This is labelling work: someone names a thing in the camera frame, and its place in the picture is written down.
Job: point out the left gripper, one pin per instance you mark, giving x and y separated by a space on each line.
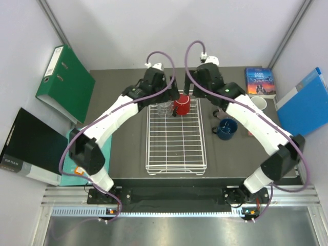
165 98

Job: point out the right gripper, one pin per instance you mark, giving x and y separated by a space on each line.
187 84

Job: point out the white wire dish rack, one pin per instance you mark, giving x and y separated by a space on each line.
175 145

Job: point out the light blue floral mug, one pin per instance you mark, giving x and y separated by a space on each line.
259 102

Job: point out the red ceramic mug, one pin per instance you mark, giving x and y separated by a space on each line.
182 105

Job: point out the slotted cable duct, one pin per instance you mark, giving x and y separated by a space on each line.
107 212

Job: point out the Jane Eyre book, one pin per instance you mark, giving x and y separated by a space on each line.
260 82

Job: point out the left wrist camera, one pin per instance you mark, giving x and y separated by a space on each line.
158 66

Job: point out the teal shirt folding board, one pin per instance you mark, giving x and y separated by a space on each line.
94 159

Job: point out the blue folder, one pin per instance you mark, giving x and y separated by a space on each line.
304 109

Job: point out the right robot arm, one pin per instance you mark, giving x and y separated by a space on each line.
284 150

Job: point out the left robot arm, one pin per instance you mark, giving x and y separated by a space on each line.
128 104

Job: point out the green lever arch binder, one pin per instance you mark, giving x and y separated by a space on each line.
67 86

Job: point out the black clip file folder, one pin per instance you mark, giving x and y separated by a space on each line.
33 149

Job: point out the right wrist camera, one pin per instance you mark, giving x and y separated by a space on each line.
204 58

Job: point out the dark blue mug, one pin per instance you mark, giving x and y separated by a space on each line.
226 129

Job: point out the lilac ceramic mug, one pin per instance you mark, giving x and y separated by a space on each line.
219 113

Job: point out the clear glass cup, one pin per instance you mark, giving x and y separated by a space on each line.
165 109

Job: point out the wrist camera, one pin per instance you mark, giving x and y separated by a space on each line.
158 66
204 58

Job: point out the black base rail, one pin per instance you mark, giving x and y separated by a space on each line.
217 190

